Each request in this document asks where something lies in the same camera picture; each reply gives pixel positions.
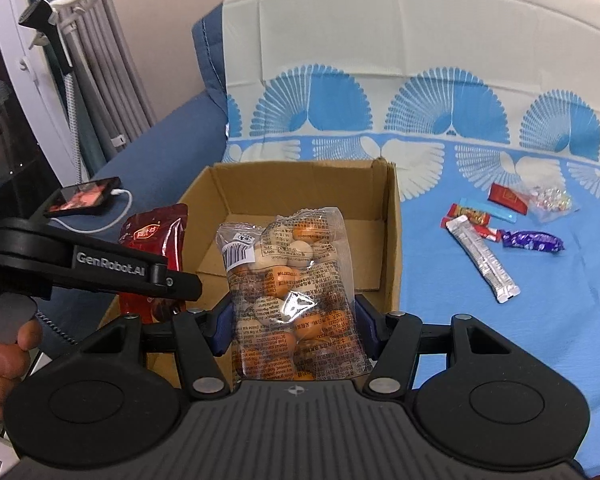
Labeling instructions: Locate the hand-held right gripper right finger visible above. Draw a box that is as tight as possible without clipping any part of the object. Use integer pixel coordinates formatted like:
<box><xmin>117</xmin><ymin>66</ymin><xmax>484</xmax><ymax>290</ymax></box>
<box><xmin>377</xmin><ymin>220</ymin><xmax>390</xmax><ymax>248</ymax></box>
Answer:
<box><xmin>354</xmin><ymin>294</ymin><xmax>518</xmax><ymax>396</ymax></box>

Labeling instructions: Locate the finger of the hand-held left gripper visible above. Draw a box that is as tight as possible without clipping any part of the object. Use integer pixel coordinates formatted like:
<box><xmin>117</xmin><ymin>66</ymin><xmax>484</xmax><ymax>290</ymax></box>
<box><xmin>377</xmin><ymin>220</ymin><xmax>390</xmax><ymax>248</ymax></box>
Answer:
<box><xmin>55</xmin><ymin>241</ymin><xmax>204</xmax><ymax>304</ymax></box>

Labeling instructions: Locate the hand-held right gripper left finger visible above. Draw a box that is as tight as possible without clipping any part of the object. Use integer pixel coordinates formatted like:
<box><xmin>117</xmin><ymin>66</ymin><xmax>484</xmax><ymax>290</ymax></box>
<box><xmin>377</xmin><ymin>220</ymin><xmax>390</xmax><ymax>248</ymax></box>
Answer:
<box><xmin>80</xmin><ymin>294</ymin><xmax>236</xmax><ymax>401</ymax></box>

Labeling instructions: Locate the dark red snack packet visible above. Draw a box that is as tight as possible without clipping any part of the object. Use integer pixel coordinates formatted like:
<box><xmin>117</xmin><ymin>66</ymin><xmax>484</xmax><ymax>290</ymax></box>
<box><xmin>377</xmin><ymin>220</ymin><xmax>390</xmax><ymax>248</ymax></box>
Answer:
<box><xmin>117</xmin><ymin>203</ymin><xmax>190</xmax><ymax>323</ymax></box>

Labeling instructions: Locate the clear bag of egg snacks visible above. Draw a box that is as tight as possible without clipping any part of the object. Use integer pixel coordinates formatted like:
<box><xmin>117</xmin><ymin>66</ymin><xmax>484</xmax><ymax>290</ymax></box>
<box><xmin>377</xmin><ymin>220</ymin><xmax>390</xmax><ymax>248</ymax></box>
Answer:
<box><xmin>216</xmin><ymin>206</ymin><xmax>376</xmax><ymax>383</ymax></box>

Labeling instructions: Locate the silver stick packet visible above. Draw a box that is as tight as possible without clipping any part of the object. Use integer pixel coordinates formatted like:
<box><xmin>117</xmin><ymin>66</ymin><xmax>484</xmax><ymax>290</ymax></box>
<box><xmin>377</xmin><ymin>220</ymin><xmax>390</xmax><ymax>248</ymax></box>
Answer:
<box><xmin>445</xmin><ymin>214</ymin><xmax>521</xmax><ymax>304</ymax></box>

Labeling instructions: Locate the brown cardboard box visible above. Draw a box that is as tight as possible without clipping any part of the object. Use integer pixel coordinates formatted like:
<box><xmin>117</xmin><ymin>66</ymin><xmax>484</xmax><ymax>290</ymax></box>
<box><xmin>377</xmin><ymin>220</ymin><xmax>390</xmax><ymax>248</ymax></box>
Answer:
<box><xmin>97</xmin><ymin>157</ymin><xmax>403</xmax><ymax>386</ymax></box>

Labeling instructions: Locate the blue stick packet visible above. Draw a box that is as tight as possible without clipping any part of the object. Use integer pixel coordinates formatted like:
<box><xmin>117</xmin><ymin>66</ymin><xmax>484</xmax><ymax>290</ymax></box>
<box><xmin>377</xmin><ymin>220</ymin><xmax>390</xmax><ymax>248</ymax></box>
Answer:
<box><xmin>457</xmin><ymin>197</ymin><xmax>518</xmax><ymax>223</ymax></box>

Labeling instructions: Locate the purple candy bar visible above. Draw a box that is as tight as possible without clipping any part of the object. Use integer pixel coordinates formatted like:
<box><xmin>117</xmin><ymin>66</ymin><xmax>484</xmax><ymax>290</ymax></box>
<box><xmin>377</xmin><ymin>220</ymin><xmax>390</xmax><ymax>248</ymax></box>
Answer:
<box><xmin>497</xmin><ymin>229</ymin><xmax>566</xmax><ymax>255</ymax></box>

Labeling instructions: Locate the clear bag of colourful candies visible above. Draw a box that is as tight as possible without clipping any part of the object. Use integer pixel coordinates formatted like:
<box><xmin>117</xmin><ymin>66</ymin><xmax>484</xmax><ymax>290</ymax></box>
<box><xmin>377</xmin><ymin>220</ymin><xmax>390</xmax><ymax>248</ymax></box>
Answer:
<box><xmin>528</xmin><ymin>185</ymin><xmax>580</xmax><ymax>223</ymax></box>

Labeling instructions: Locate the person's left hand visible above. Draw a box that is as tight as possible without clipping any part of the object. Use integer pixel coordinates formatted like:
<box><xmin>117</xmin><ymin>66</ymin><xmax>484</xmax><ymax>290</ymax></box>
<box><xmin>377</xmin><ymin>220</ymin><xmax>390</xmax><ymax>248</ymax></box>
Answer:
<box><xmin>0</xmin><ymin>317</ymin><xmax>44</xmax><ymax>423</ymax></box>

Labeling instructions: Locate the black smartphone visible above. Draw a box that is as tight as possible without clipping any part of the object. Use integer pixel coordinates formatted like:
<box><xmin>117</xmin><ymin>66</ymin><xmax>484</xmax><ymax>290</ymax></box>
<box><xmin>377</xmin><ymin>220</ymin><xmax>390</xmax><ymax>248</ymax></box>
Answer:
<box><xmin>44</xmin><ymin>176</ymin><xmax>123</xmax><ymax>218</ymax></box>

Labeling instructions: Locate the teal curtain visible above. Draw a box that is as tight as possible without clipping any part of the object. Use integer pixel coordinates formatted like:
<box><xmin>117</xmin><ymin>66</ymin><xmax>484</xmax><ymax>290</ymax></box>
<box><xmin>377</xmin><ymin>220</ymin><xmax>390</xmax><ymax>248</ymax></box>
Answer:
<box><xmin>72</xmin><ymin>120</ymin><xmax>107</xmax><ymax>176</ymax></box>

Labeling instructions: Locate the blue denim cushion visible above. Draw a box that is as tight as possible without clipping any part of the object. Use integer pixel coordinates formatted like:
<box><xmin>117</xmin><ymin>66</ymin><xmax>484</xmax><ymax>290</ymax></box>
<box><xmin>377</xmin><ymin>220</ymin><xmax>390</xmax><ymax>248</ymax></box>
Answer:
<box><xmin>37</xmin><ymin>10</ymin><xmax>231</xmax><ymax>361</ymax></box>

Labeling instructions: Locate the orange red snack packet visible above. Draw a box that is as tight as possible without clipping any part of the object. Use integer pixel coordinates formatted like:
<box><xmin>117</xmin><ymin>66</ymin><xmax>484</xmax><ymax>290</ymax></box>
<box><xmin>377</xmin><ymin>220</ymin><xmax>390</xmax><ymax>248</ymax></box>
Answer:
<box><xmin>447</xmin><ymin>203</ymin><xmax>491</xmax><ymax>226</ymax></box>

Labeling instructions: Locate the red white snack packet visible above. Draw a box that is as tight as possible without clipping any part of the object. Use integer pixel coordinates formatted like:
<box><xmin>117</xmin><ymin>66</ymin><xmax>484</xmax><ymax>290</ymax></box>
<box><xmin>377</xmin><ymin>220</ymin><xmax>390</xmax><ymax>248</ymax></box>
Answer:
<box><xmin>440</xmin><ymin>216</ymin><xmax>503</xmax><ymax>243</ymax></box>

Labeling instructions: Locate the blue white printed bedsheet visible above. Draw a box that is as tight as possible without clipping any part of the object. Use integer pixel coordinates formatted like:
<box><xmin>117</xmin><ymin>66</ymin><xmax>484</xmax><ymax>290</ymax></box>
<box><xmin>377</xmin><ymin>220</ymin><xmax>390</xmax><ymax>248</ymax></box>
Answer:
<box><xmin>220</xmin><ymin>0</ymin><xmax>600</xmax><ymax>480</ymax></box>

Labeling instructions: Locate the small red flat packet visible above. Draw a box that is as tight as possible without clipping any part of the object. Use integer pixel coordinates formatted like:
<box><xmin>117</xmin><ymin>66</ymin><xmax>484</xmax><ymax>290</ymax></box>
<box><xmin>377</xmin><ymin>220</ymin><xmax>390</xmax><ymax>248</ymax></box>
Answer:
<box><xmin>487</xmin><ymin>183</ymin><xmax>531</xmax><ymax>215</ymax></box>

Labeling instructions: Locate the grey curtain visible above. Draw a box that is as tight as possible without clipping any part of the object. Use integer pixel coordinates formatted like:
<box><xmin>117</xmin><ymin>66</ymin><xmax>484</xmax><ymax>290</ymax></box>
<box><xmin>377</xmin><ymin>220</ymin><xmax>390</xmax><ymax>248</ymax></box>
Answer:
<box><xmin>45</xmin><ymin>0</ymin><xmax>156</xmax><ymax>181</ymax></box>

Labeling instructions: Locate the white plastic hanger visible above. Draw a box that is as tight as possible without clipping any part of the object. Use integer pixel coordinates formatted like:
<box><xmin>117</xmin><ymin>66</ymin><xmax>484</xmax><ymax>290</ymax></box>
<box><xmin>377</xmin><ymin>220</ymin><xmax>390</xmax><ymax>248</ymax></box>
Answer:
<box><xmin>30</xmin><ymin>0</ymin><xmax>112</xmax><ymax>51</ymax></box>

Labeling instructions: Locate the white charging cable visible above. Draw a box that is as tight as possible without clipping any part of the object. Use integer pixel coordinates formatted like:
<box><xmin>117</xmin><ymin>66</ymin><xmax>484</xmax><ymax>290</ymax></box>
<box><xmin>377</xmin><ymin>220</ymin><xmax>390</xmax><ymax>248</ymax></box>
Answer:
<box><xmin>55</xmin><ymin>187</ymin><xmax>133</xmax><ymax>236</ymax></box>

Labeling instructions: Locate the black coiled cable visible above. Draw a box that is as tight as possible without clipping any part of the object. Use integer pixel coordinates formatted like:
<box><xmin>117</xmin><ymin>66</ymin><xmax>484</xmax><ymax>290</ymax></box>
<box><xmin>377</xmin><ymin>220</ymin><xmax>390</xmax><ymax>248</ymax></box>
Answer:
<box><xmin>35</xmin><ymin>310</ymin><xmax>81</xmax><ymax>347</ymax></box>

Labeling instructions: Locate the braided steamer hose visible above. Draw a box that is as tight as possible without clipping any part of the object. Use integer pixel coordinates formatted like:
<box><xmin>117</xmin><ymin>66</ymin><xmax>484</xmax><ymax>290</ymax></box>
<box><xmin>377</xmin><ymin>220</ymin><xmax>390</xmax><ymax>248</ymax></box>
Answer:
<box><xmin>65</xmin><ymin>72</ymin><xmax>88</xmax><ymax>183</ymax></box>

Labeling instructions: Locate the braided cable with black plug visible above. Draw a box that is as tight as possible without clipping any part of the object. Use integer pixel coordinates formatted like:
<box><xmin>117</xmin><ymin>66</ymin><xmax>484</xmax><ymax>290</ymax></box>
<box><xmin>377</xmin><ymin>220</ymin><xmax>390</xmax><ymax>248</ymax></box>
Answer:
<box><xmin>0</xmin><ymin>0</ymin><xmax>88</xmax><ymax>186</ymax></box>

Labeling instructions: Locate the black garment steamer handle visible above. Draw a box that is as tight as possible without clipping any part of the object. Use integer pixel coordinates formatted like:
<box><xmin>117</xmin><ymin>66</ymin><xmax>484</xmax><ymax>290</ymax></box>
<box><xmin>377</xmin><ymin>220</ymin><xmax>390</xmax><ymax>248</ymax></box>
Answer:
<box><xmin>19</xmin><ymin>0</ymin><xmax>73</xmax><ymax>76</ymax></box>

